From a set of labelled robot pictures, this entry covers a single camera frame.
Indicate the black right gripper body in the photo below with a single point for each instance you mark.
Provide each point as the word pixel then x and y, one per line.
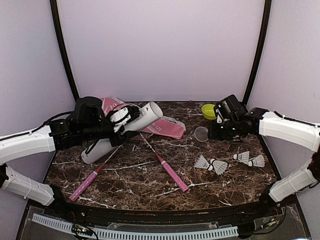
pixel 225 132

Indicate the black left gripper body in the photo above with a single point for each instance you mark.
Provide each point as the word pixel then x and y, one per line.
pixel 118 141

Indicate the clear tube lid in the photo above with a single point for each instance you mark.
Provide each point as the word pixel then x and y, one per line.
pixel 201 134

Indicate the white shuttlecock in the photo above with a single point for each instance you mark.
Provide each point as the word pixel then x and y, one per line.
pixel 258 161
pixel 202 163
pixel 242 157
pixel 219 166

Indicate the white shuttlecock tube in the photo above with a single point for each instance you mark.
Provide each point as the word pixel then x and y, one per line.
pixel 101 148

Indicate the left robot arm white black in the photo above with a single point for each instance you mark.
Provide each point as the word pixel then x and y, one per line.
pixel 87 122

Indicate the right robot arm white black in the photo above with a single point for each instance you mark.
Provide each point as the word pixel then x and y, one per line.
pixel 299 133

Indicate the pink racket top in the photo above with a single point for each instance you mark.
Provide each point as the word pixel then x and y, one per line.
pixel 175 177

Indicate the pink racket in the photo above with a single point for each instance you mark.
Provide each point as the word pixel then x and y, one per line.
pixel 76 194
pixel 175 177

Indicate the green plastic bowl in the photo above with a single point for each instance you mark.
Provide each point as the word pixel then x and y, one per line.
pixel 208 111

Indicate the pink racket bottom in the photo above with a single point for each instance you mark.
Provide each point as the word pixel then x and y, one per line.
pixel 76 194

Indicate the pink racket bag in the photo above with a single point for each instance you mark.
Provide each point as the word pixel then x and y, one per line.
pixel 165 126

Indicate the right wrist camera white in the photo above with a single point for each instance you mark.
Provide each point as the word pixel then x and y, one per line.
pixel 230 108

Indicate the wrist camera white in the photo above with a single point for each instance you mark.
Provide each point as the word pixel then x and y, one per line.
pixel 123 114
pixel 230 108

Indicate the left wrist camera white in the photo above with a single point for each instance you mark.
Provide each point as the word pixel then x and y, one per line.
pixel 123 114

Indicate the grey cable duct front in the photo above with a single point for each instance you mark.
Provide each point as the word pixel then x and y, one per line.
pixel 98 233

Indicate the black frame post left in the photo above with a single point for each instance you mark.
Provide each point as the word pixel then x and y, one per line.
pixel 62 49

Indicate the black frame post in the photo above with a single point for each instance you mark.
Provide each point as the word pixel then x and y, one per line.
pixel 258 52
pixel 62 49

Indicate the black frame post right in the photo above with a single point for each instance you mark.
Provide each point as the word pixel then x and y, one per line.
pixel 258 52

